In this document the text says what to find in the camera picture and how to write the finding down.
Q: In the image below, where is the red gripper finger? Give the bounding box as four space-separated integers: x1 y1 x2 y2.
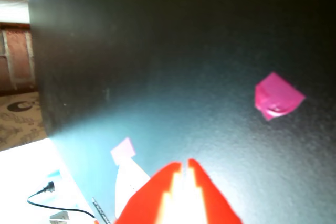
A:
187 157 244 224
114 161 182 224

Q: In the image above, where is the white numbered grid sheet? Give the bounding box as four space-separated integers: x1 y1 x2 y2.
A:
114 157 152 221

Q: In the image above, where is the black toothed strip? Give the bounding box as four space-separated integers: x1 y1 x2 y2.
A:
91 196 111 224

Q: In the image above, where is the blue window sill counter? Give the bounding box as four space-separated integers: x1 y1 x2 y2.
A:
0 136 116 224

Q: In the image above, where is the black adapter output cable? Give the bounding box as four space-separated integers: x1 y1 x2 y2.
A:
26 180 97 219

